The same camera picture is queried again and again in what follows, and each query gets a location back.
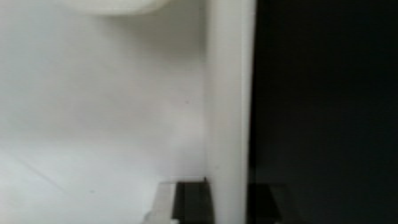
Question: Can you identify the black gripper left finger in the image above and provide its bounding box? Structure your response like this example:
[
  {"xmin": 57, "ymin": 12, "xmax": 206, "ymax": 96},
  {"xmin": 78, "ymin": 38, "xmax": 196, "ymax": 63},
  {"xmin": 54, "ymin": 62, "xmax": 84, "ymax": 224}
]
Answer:
[{"xmin": 151, "ymin": 176, "xmax": 217, "ymax": 224}]

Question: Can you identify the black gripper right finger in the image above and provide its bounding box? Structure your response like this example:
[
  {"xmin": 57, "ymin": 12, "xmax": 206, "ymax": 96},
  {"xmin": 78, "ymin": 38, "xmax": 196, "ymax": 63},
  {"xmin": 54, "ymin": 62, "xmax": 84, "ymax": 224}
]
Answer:
[{"xmin": 247, "ymin": 183, "xmax": 286, "ymax": 224}]

